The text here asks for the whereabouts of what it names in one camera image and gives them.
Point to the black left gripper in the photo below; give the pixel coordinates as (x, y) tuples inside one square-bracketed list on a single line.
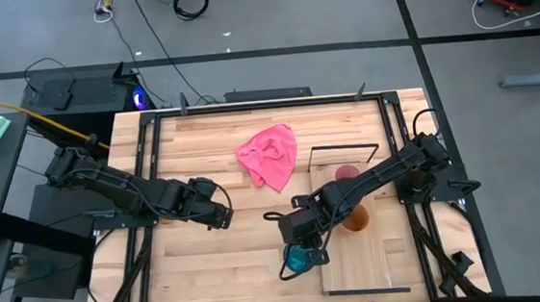
[(196, 200)]

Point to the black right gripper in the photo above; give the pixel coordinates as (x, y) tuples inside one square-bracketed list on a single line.
[(302, 228)]

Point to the teal glass bowl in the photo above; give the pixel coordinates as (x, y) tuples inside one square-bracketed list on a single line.
[(298, 260)]

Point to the orange plastic cup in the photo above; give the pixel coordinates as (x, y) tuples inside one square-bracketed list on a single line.
[(356, 221)]

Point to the pink plastic cup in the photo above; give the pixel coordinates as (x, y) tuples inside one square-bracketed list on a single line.
[(346, 170)]

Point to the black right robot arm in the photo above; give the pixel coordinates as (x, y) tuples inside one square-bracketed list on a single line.
[(387, 168)]

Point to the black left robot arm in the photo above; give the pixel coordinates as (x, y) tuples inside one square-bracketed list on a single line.
[(108, 183)]

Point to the wooden shelf with black legs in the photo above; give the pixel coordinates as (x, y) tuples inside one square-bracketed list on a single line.
[(356, 269)]

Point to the pink cloth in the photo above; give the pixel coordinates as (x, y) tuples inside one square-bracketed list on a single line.
[(270, 156)]

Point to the flat black box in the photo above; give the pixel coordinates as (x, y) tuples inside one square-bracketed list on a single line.
[(268, 94)]

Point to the black low stand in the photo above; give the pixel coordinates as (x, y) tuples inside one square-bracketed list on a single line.
[(53, 279)]

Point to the black computer case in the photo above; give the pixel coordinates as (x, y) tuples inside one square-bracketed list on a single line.
[(87, 95)]

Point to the grey floor bar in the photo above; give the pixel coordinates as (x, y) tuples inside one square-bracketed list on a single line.
[(534, 78)]

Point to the black metal table frame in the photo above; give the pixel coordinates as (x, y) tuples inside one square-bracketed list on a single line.
[(271, 105)]

